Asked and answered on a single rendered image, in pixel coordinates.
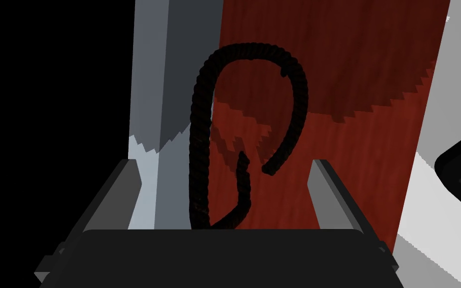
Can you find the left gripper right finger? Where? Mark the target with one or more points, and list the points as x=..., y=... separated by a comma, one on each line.
x=332, y=200

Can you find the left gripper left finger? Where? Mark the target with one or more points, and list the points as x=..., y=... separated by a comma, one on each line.
x=115, y=196

